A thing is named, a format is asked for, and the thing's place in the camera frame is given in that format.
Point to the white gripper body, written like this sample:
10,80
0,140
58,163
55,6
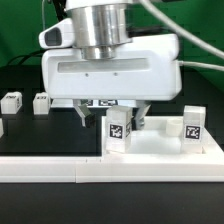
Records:
145,68

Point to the white square tabletop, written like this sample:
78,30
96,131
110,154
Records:
160,135

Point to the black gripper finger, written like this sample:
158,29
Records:
142,109
88,119

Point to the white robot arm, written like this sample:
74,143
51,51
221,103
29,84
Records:
92,55

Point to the white base tag plate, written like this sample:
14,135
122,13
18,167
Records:
69,103

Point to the white L-shaped obstacle wall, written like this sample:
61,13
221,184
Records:
116,168

